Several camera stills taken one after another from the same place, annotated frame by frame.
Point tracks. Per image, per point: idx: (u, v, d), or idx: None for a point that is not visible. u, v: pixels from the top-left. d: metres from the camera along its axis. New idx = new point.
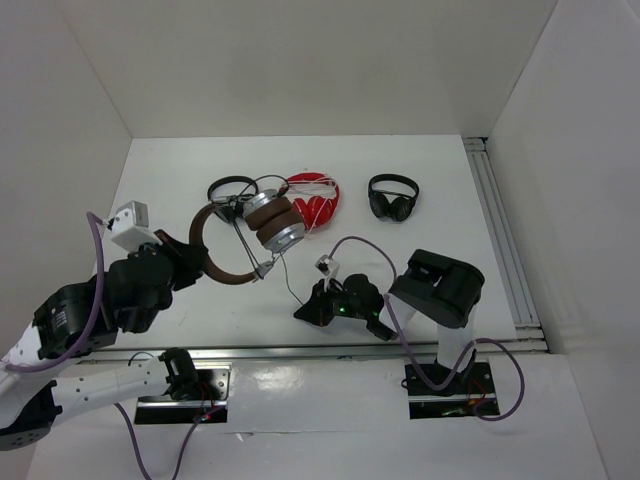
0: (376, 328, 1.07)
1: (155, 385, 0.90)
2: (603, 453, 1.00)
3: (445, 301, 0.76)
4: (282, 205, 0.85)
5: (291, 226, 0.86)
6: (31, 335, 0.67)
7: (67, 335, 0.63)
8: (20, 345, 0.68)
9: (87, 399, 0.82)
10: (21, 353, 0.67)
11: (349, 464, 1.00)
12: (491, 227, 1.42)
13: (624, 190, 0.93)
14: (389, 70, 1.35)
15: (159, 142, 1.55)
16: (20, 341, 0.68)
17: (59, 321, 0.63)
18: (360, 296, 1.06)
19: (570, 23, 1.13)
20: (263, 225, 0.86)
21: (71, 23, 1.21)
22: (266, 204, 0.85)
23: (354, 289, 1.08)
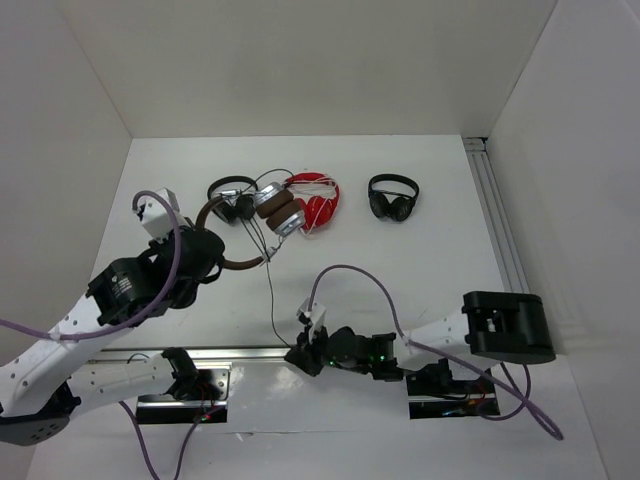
0: (389, 373, 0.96)
1: (161, 380, 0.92)
2: (603, 453, 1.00)
3: (538, 346, 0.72)
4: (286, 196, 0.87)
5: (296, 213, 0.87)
6: (87, 303, 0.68)
7: (132, 301, 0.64)
8: (73, 316, 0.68)
9: (103, 391, 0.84)
10: (76, 323, 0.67)
11: (350, 464, 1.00)
12: (491, 227, 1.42)
13: (624, 190, 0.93)
14: (389, 70, 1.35)
15: (159, 142, 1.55)
16: (72, 312, 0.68)
17: (122, 288, 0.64)
18: (354, 359, 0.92)
19: (570, 24, 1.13)
20: (269, 217, 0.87)
21: (70, 22, 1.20)
22: (270, 196, 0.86)
23: (344, 352, 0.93)
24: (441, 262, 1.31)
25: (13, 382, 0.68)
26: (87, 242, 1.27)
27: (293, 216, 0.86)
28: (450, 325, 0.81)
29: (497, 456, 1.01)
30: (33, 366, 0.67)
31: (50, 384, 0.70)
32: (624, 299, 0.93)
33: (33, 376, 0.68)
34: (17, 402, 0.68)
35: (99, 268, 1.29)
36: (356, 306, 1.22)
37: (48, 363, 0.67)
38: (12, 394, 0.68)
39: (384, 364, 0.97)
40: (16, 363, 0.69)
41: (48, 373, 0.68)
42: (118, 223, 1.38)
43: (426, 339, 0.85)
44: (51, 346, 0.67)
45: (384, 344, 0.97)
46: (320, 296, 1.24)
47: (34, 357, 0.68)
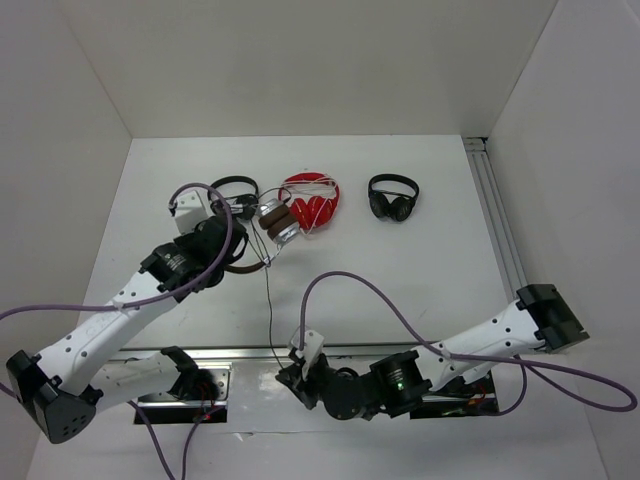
0: (402, 408, 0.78)
1: (164, 376, 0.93)
2: (603, 453, 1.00)
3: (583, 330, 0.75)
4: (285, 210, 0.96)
5: (292, 224, 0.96)
6: (140, 278, 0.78)
7: (187, 272, 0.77)
8: (127, 289, 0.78)
9: (119, 384, 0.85)
10: (134, 294, 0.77)
11: (349, 464, 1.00)
12: (491, 226, 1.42)
13: (624, 191, 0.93)
14: (390, 69, 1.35)
15: (159, 142, 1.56)
16: (126, 286, 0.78)
17: (177, 262, 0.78)
18: (362, 410, 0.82)
19: (570, 23, 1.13)
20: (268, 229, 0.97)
21: (70, 21, 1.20)
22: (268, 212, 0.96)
23: (351, 405, 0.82)
24: (440, 262, 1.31)
25: (70, 355, 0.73)
26: (87, 243, 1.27)
27: (289, 226, 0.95)
28: (509, 325, 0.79)
29: (496, 456, 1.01)
30: (92, 337, 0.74)
31: (104, 355, 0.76)
32: (624, 300, 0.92)
33: (92, 347, 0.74)
34: (74, 374, 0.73)
35: (100, 268, 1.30)
36: (355, 305, 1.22)
37: (108, 332, 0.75)
38: (71, 365, 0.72)
39: (396, 398, 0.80)
40: (70, 339, 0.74)
41: (107, 342, 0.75)
42: (118, 224, 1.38)
43: (476, 347, 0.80)
44: (110, 316, 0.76)
45: (391, 375, 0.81)
46: (320, 296, 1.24)
47: (92, 329, 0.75)
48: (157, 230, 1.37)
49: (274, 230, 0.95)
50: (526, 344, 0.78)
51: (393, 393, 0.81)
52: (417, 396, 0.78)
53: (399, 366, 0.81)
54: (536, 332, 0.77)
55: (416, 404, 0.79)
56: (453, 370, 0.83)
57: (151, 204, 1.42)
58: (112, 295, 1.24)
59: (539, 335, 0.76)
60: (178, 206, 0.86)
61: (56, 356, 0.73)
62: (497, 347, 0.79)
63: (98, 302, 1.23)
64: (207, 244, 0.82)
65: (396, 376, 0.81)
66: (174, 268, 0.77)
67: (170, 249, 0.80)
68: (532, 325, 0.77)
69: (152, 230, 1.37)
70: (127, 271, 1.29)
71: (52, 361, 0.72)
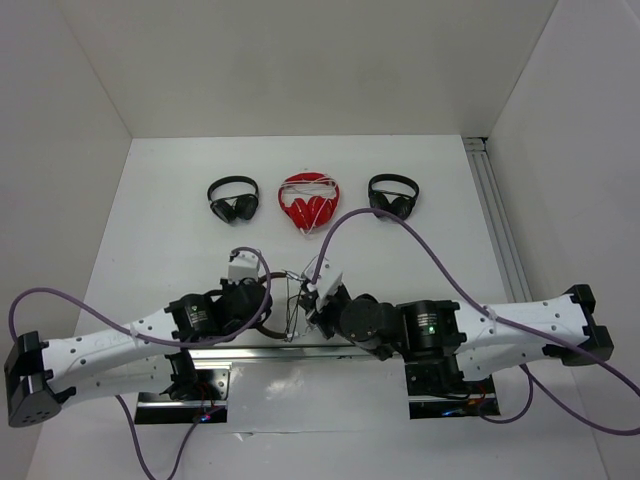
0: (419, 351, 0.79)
1: (156, 382, 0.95)
2: (603, 453, 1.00)
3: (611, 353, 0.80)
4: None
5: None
6: (163, 316, 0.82)
7: (201, 331, 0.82)
8: (147, 321, 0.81)
9: (99, 385, 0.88)
10: (150, 329, 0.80)
11: (348, 463, 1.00)
12: (491, 226, 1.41)
13: (624, 192, 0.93)
14: (390, 69, 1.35)
15: (159, 143, 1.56)
16: (148, 318, 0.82)
17: (197, 319, 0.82)
18: (377, 335, 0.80)
19: (569, 25, 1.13)
20: None
21: (71, 22, 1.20)
22: None
23: (366, 327, 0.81)
24: (440, 262, 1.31)
25: (71, 357, 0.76)
26: (87, 243, 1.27)
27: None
28: (558, 311, 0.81)
29: (496, 455, 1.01)
30: (98, 349, 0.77)
31: (101, 368, 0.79)
32: (624, 300, 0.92)
33: (93, 357, 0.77)
34: (66, 375, 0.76)
35: (100, 268, 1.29)
36: None
37: (114, 351, 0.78)
38: (68, 366, 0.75)
39: (415, 341, 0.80)
40: (79, 341, 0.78)
41: (109, 359, 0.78)
42: (118, 223, 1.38)
43: (525, 320, 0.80)
44: (122, 338, 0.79)
45: (414, 319, 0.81)
46: None
47: (101, 342, 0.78)
48: (158, 230, 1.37)
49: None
50: (571, 334, 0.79)
51: (415, 336, 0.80)
52: (440, 344, 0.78)
53: (426, 309, 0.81)
54: (583, 327, 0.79)
55: (436, 352, 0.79)
56: (493, 333, 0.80)
57: (151, 205, 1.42)
58: (113, 294, 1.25)
59: (585, 331, 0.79)
60: (238, 256, 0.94)
61: (58, 352, 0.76)
62: (542, 327, 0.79)
63: (99, 302, 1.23)
64: (231, 305, 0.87)
65: (421, 320, 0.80)
66: (193, 324, 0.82)
67: (197, 301, 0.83)
68: (580, 320, 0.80)
69: (152, 230, 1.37)
70: (127, 271, 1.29)
71: (54, 354, 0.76)
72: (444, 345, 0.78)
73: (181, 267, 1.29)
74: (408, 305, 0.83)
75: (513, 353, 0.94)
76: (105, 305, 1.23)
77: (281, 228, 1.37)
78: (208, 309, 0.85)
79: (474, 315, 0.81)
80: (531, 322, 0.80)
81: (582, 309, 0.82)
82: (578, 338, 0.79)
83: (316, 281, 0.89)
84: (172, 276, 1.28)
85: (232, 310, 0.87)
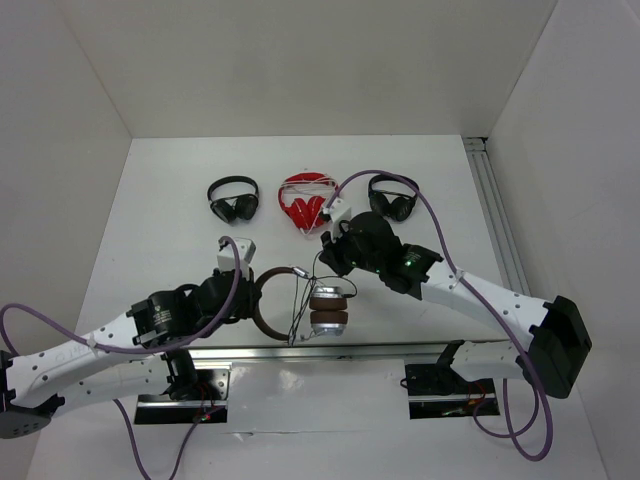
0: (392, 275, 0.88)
1: (153, 385, 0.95)
2: (603, 453, 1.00)
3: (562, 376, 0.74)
4: (338, 304, 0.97)
5: (337, 322, 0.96)
6: (127, 323, 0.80)
7: (167, 332, 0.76)
8: (109, 329, 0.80)
9: (90, 392, 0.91)
10: (110, 336, 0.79)
11: (348, 463, 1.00)
12: (491, 226, 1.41)
13: (623, 191, 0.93)
14: (389, 69, 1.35)
15: (159, 143, 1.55)
16: (110, 326, 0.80)
17: (162, 319, 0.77)
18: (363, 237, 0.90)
19: (569, 25, 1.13)
20: (315, 309, 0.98)
21: (71, 22, 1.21)
22: (327, 296, 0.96)
23: (361, 226, 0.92)
24: None
25: (33, 374, 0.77)
26: (87, 242, 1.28)
27: (332, 322, 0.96)
28: (520, 302, 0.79)
29: (496, 456, 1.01)
30: (59, 363, 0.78)
31: (66, 380, 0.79)
32: (624, 299, 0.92)
33: (54, 372, 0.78)
34: (30, 392, 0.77)
35: (100, 268, 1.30)
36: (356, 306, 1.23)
37: (74, 364, 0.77)
38: (29, 384, 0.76)
39: (394, 267, 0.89)
40: (41, 357, 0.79)
41: (70, 372, 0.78)
42: (118, 223, 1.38)
43: (484, 292, 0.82)
44: (80, 349, 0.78)
45: (405, 253, 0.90)
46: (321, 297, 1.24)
47: (62, 356, 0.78)
48: (158, 230, 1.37)
49: (316, 318, 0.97)
50: (518, 326, 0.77)
51: (397, 263, 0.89)
52: (410, 275, 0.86)
53: (417, 249, 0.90)
54: (532, 326, 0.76)
55: (404, 280, 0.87)
56: (450, 289, 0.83)
57: (152, 205, 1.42)
58: (113, 295, 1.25)
59: (532, 330, 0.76)
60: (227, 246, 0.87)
61: (20, 370, 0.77)
62: (495, 305, 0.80)
63: (100, 302, 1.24)
64: (199, 300, 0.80)
65: (408, 254, 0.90)
66: (158, 324, 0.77)
67: (162, 301, 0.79)
68: (535, 319, 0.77)
69: (152, 230, 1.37)
70: (127, 270, 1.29)
71: (17, 373, 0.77)
72: (411, 277, 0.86)
73: (182, 267, 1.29)
74: (402, 246, 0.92)
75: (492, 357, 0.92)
76: (106, 305, 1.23)
77: (281, 228, 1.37)
78: (175, 306, 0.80)
79: (444, 269, 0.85)
80: (489, 299, 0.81)
81: (549, 314, 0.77)
82: (521, 333, 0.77)
83: (331, 206, 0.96)
84: (172, 275, 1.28)
85: (203, 304, 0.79)
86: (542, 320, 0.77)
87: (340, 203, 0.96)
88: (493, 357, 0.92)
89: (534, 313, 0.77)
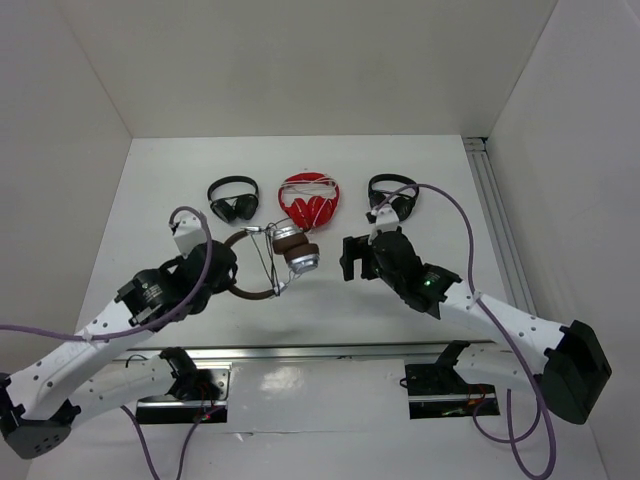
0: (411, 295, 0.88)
1: (156, 385, 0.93)
2: (603, 453, 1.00)
3: (576, 400, 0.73)
4: (301, 239, 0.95)
5: (310, 254, 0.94)
6: (118, 308, 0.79)
7: (162, 303, 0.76)
8: (101, 318, 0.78)
9: (102, 398, 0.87)
10: (105, 326, 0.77)
11: (347, 463, 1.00)
12: (491, 226, 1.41)
13: (622, 191, 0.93)
14: (388, 69, 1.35)
15: (159, 143, 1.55)
16: (101, 315, 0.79)
17: (154, 293, 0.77)
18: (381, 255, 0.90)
19: (569, 25, 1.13)
20: (284, 251, 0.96)
21: (71, 22, 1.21)
22: (288, 237, 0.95)
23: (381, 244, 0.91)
24: (443, 263, 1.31)
25: (37, 383, 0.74)
26: (87, 242, 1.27)
27: (305, 256, 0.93)
28: (535, 325, 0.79)
29: (496, 456, 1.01)
30: (60, 366, 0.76)
31: (72, 383, 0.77)
32: (623, 300, 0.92)
33: (58, 377, 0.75)
34: (40, 402, 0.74)
35: (100, 268, 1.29)
36: (356, 307, 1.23)
37: (77, 362, 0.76)
38: (36, 394, 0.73)
39: (414, 287, 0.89)
40: (39, 366, 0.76)
41: (75, 371, 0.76)
42: (117, 223, 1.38)
43: (499, 313, 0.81)
44: (78, 347, 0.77)
45: (425, 272, 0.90)
46: (321, 296, 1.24)
47: (61, 358, 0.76)
48: (158, 230, 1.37)
49: (289, 254, 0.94)
50: (532, 349, 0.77)
51: (416, 282, 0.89)
52: (427, 295, 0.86)
53: (436, 269, 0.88)
54: (548, 349, 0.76)
55: (422, 300, 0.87)
56: (466, 309, 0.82)
57: (152, 205, 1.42)
58: (113, 295, 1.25)
59: (547, 352, 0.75)
60: (179, 226, 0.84)
61: (21, 382, 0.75)
62: (510, 328, 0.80)
63: (100, 302, 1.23)
64: (189, 271, 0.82)
65: (427, 273, 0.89)
66: (150, 298, 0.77)
67: (149, 277, 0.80)
68: (550, 342, 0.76)
69: (152, 229, 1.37)
70: (126, 270, 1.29)
71: (20, 387, 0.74)
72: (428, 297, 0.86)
73: None
74: (421, 267, 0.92)
75: (503, 373, 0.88)
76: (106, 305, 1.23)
77: None
78: (162, 280, 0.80)
79: (461, 290, 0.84)
80: (503, 321, 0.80)
81: (564, 339, 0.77)
82: (536, 355, 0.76)
83: (379, 211, 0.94)
84: None
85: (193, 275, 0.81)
86: (557, 345, 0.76)
87: (391, 211, 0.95)
88: (504, 370, 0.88)
89: (549, 336, 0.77)
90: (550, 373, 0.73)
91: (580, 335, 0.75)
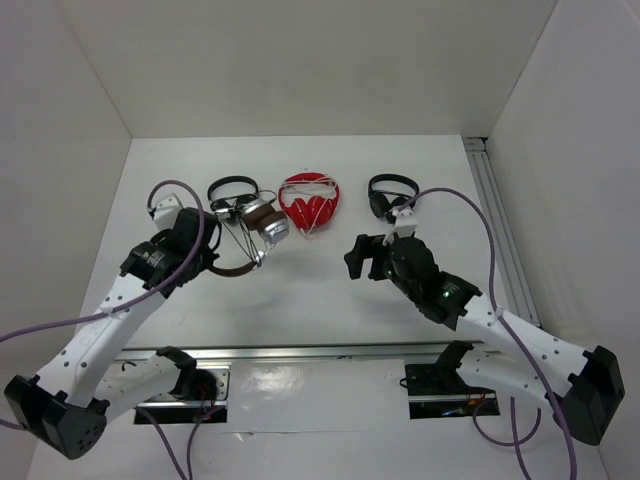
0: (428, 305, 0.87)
1: (164, 377, 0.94)
2: (603, 454, 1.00)
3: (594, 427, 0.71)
4: (266, 209, 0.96)
5: (279, 220, 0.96)
6: (126, 280, 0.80)
7: (170, 263, 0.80)
8: (113, 294, 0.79)
9: (123, 391, 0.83)
10: (120, 297, 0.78)
11: (347, 463, 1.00)
12: (491, 227, 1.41)
13: (623, 191, 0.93)
14: (388, 69, 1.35)
15: (159, 143, 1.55)
16: (111, 291, 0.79)
17: (158, 258, 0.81)
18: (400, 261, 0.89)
19: (569, 25, 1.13)
20: (255, 224, 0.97)
21: (71, 22, 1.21)
22: (253, 210, 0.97)
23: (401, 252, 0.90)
24: (443, 263, 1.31)
25: (70, 369, 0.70)
26: (87, 241, 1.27)
27: (274, 222, 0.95)
28: (558, 349, 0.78)
29: (496, 456, 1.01)
30: (88, 347, 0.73)
31: (103, 362, 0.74)
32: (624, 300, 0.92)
33: (91, 356, 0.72)
34: (78, 385, 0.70)
35: (100, 268, 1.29)
36: (356, 307, 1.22)
37: (104, 338, 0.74)
38: (73, 377, 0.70)
39: (430, 297, 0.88)
40: (64, 354, 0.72)
41: (104, 348, 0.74)
42: (117, 223, 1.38)
43: (522, 333, 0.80)
44: (99, 325, 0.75)
45: (443, 283, 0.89)
46: (321, 296, 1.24)
47: (87, 340, 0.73)
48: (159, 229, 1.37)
49: (261, 222, 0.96)
50: (555, 374, 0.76)
51: (433, 292, 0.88)
52: (445, 306, 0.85)
53: (456, 281, 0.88)
54: (571, 374, 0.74)
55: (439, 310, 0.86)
56: (488, 327, 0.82)
57: None
58: None
59: (571, 378, 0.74)
60: (157, 209, 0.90)
61: (52, 374, 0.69)
62: (534, 350, 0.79)
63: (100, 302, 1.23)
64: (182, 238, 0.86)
65: (446, 284, 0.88)
66: (156, 262, 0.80)
67: (146, 248, 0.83)
68: (574, 367, 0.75)
69: (152, 229, 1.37)
70: None
71: (52, 378, 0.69)
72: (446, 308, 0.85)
73: None
74: (440, 275, 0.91)
75: (513, 385, 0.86)
76: None
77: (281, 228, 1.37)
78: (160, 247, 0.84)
79: (484, 306, 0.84)
80: (525, 341, 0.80)
81: (588, 366, 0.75)
82: (558, 380, 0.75)
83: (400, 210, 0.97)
84: None
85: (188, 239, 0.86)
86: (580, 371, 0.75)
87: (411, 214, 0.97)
88: (514, 382, 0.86)
89: (573, 362, 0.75)
90: (569, 397, 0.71)
91: (603, 360, 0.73)
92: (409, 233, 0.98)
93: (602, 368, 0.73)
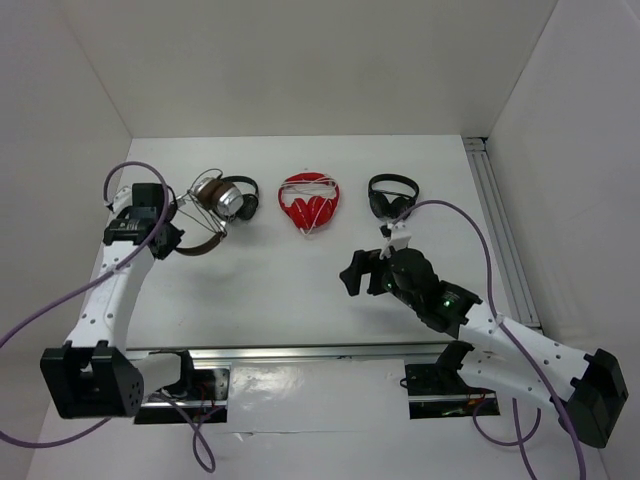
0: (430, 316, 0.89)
1: (170, 365, 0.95)
2: (604, 454, 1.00)
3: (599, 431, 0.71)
4: (214, 186, 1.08)
5: (230, 191, 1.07)
6: (112, 247, 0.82)
7: (147, 222, 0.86)
8: (108, 259, 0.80)
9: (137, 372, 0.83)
10: (117, 257, 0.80)
11: (347, 463, 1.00)
12: (491, 227, 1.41)
13: (623, 191, 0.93)
14: (388, 68, 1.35)
15: (159, 142, 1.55)
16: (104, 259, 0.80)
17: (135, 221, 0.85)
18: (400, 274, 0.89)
19: (569, 24, 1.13)
20: (208, 200, 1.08)
21: (71, 22, 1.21)
22: (203, 188, 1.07)
23: (401, 264, 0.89)
24: (443, 263, 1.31)
25: (99, 322, 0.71)
26: (87, 241, 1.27)
27: (226, 194, 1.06)
28: (559, 353, 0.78)
29: (497, 456, 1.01)
30: (108, 300, 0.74)
31: (125, 315, 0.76)
32: (624, 300, 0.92)
33: (114, 307, 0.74)
34: (113, 333, 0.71)
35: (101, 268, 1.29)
36: (356, 307, 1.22)
37: (118, 291, 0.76)
38: (107, 326, 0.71)
39: (432, 307, 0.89)
40: (86, 315, 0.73)
41: (123, 297, 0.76)
42: None
43: (522, 338, 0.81)
44: (108, 283, 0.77)
45: (443, 293, 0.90)
46: (321, 296, 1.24)
47: (102, 296, 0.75)
48: None
49: (214, 196, 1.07)
50: (557, 378, 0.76)
51: (435, 302, 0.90)
52: (446, 317, 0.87)
53: (455, 289, 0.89)
54: (573, 378, 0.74)
55: (441, 321, 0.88)
56: (490, 334, 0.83)
57: None
58: None
59: (573, 383, 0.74)
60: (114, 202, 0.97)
61: (83, 334, 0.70)
62: (535, 355, 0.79)
63: None
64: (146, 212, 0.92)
65: (446, 293, 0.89)
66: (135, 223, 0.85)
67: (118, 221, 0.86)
68: (576, 371, 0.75)
69: None
70: None
71: (83, 336, 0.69)
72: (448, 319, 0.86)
73: (182, 267, 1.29)
74: (440, 283, 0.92)
75: (517, 388, 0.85)
76: None
77: (281, 228, 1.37)
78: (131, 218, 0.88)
79: (484, 314, 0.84)
80: (526, 346, 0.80)
81: (589, 370, 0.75)
82: (561, 385, 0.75)
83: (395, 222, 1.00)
84: (172, 275, 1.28)
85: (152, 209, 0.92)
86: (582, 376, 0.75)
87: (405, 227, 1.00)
88: (518, 386, 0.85)
89: (574, 365, 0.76)
90: (573, 402, 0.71)
91: (604, 363, 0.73)
92: (401, 244, 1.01)
93: (603, 370, 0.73)
